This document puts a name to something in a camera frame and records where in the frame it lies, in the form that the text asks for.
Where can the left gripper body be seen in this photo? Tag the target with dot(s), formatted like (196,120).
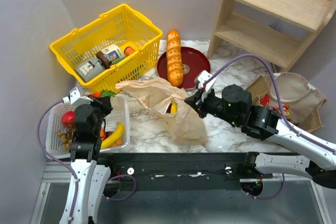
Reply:
(104,102)

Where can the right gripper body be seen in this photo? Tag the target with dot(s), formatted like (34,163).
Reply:
(198,102)

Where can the orange carrot with leaves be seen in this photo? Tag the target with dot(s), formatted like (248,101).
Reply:
(102,94)

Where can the peach plastic grocery bag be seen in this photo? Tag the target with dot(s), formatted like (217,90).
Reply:
(166,102)

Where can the yellow banana bunch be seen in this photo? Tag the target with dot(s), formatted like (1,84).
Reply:
(173,108)

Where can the orange Fox's candy bag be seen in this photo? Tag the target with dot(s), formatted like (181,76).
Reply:
(285,109)

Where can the burlap tote bag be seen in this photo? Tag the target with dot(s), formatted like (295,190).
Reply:
(303,98)

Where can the red Konfeti candy bag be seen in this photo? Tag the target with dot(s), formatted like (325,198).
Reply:
(264,101)

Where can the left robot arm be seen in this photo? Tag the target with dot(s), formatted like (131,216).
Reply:
(88,181)

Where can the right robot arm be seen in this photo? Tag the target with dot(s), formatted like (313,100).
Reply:
(313,157)

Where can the front yellow banana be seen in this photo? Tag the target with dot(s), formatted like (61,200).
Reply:
(117,134)

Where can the grey box in basket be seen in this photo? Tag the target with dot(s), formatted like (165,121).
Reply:
(89,69)

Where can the longan bunch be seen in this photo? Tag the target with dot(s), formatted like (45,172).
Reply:
(67,135)

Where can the dark red round plate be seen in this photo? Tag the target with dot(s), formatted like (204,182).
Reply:
(194,62)

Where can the brown bottle in basket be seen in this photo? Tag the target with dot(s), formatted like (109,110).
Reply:
(105,59)

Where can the yellow plastic shopping basket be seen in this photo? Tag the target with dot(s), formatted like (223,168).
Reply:
(121,26)

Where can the long orange bread loaf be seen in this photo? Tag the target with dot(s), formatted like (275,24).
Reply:
(174,65)

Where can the white carton in basket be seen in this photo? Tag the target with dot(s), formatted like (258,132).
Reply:
(113,53)

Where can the orange capped bottle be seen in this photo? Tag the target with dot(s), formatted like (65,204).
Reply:
(129,51)

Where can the wooden shelf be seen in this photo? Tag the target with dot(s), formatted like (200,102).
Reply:
(259,38)

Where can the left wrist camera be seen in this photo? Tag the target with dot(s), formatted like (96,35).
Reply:
(77,97)

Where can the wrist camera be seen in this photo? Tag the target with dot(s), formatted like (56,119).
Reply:
(77,97)
(205,81)

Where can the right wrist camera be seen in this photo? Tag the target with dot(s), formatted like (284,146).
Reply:
(205,81)

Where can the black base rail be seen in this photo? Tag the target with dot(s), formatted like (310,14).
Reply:
(180,171)

